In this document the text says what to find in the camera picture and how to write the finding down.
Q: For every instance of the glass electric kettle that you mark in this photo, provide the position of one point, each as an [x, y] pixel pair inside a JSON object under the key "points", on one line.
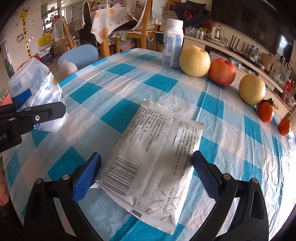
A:
{"points": [[216, 34]]}

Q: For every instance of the white tv cabinet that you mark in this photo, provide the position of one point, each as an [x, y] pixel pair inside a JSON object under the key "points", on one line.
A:
{"points": [[243, 67]]}

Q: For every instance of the silver white foil bag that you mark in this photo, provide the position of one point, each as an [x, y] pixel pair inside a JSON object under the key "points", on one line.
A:
{"points": [[149, 171]]}

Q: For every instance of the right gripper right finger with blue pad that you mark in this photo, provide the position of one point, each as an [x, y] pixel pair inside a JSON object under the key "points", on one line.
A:
{"points": [[250, 221]]}

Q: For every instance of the yellow pear left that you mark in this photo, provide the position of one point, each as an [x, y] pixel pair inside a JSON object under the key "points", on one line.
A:
{"points": [[194, 61]]}

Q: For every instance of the dark flower bouquet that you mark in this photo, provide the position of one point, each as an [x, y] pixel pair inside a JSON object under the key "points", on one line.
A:
{"points": [[192, 14]]}

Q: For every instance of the blue round stool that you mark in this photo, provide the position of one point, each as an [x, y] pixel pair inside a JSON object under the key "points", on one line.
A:
{"points": [[81, 56]]}

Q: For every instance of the dining table with orange-print cloth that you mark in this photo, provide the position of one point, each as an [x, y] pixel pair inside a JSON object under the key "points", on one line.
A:
{"points": [[105, 21]]}

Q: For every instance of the yellow pear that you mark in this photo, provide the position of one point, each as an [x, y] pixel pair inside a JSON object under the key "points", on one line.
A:
{"points": [[194, 61], [252, 89]]}

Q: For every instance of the red apple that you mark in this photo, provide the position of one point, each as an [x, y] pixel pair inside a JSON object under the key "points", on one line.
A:
{"points": [[222, 72]]}

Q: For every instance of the small orange tangerine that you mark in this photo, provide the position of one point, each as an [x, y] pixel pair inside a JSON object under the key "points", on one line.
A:
{"points": [[284, 126]]}

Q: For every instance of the person's left hand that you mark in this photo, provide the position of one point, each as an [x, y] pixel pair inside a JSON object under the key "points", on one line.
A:
{"points": [[4, 192]]}

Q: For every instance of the white upright yogurt bottle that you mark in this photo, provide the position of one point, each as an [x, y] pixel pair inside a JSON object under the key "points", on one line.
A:
{"points": [[172, 43]]}

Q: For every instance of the yellow pear right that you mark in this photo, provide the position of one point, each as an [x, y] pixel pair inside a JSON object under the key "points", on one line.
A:
{"points": [[252, 89]]}

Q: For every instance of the crushed white yogurt bottle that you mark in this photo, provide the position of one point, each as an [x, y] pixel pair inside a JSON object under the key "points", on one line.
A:
{"points": [[34, 84]]}

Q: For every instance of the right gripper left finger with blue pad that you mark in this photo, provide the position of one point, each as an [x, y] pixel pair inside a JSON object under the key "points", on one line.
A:
{"points": [[42, 221]]}

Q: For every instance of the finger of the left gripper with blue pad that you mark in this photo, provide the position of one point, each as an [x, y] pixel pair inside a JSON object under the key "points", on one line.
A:
{"points": [[47, 118]]}

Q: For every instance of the wooden chair with lace cover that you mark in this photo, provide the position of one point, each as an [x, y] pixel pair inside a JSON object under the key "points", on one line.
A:
{"points": [[146, 17]]}

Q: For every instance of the black flat television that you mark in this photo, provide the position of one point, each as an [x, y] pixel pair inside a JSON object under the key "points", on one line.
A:
{"points": [[270, 23]]}

